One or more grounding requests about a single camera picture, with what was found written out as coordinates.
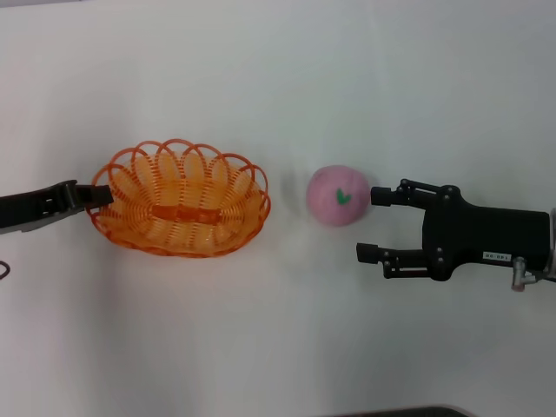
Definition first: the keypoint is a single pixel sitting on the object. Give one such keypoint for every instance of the pink peach with green leaf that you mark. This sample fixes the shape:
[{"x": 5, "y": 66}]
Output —
[{"x": 326, "y": 204}]

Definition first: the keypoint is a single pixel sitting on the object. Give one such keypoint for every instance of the orange plastic woven basket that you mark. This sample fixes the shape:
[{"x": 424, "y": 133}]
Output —
[{"x": 182, "y": 204}]

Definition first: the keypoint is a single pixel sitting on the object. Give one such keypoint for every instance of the dark robot chest edge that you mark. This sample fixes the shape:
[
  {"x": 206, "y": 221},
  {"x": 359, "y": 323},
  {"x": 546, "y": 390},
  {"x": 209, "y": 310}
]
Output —
[{"x": 404, "y": 412}]

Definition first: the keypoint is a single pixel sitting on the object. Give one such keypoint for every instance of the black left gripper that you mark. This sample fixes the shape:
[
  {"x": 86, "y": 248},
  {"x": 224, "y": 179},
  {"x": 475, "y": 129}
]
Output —
[{"x": 30, "y": 208}]

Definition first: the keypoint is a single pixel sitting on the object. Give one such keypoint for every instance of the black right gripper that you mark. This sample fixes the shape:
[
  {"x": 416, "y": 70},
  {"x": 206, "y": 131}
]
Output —
[{"x": 486, "y": 236}]

